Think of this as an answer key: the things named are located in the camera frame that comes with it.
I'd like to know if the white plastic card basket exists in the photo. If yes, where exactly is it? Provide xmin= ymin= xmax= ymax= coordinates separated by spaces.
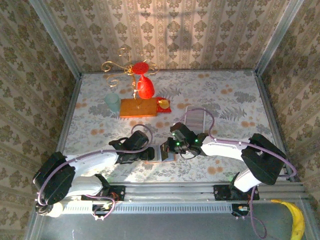
xmin=184 ymin=104 xmax=207 ymax=135

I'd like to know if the orange wooden board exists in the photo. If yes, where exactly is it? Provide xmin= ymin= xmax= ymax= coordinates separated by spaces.
xmin=119 ymin=97 xmax=159 ymax=119

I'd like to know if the red square tray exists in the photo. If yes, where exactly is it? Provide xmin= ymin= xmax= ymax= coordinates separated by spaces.
xmin=155 ymin=96 xmax=173 ymax=114

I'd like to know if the teal frosted glass cup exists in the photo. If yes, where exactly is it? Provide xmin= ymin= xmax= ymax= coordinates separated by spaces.
xmin=104 ymin=93 xmax=121 ymax=113

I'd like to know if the red wine glass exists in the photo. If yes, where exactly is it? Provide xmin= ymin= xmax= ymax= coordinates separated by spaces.
xmin=131 ymin=61 xmax=156 ymax=100

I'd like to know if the small black controller box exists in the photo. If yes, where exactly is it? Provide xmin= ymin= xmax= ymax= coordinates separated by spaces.
xmin=231 ymin=203 xmax=252 ymax=218

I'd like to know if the yellow banana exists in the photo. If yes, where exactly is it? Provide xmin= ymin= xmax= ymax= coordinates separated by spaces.
xmin=271 ymin=199 xmax=306 ymax=240

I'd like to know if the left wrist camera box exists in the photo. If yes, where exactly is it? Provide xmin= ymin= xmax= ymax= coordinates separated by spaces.
xmin=127 ymin=129 xmax=150 ymax=151

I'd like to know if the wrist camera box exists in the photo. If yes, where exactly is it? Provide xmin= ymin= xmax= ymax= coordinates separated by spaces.
xmin=169 ymin=122 xmax=198 ymax=148
xmin=127 ymin=129 xmax=150 ymax=151

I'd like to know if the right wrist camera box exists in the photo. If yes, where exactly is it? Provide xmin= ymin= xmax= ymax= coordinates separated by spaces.
xmin=169 ymin=122 xmax=198 ymax=148

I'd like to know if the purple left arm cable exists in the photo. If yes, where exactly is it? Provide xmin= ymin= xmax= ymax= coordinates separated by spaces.
xmin=33 ymin=123 xmax=151 ymax=221

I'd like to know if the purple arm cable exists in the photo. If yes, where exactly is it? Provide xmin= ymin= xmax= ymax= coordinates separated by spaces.
xmin=33 ymin=123 xmax=151 ymax=221
xmin=179 ymin=107 xmax=298 ymax=239

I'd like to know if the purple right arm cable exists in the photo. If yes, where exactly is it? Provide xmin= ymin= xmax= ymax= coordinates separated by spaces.
xmin=179 ymin=107 xmax=298 ymax=239

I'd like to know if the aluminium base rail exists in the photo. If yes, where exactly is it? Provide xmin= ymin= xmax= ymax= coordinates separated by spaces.
xmin=61 ymin=181 xmax=307 ymax=215

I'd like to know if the aluminium table side rail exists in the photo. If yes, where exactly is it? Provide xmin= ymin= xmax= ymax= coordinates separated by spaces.
xmin=253 ymin=71 xmax=297 ymax=182
xmin=56 ymin=74 xmax=83 ymax=155

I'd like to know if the gold wire glass stand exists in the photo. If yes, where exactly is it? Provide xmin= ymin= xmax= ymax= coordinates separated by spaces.
xmin=101 ymin=47 xmax=159 ymax=110

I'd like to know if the aluminium frame corner post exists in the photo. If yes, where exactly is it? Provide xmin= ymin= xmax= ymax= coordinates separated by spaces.
xmin=29 ymin=0 xmax=83 ymax=79
xmin=254 ymin=0 xmax=305 ymax=76

